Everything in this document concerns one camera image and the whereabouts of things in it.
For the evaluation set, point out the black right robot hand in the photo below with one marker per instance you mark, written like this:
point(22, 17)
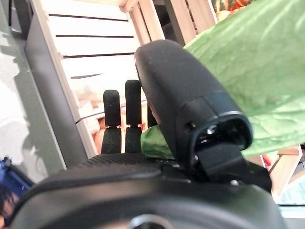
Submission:
point(171, 83)

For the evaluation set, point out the wooden slat crate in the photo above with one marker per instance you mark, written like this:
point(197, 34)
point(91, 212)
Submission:
point(95, 26)

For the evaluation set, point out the blue plastic shopping basket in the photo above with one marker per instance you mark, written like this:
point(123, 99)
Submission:
point(14, 174)

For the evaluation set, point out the wooden produce display stand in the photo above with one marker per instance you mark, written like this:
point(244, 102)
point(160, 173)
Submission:
point(43, 83)

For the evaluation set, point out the green white napa cabbage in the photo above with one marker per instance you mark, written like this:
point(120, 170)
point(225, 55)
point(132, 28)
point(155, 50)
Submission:
point(250, 59)

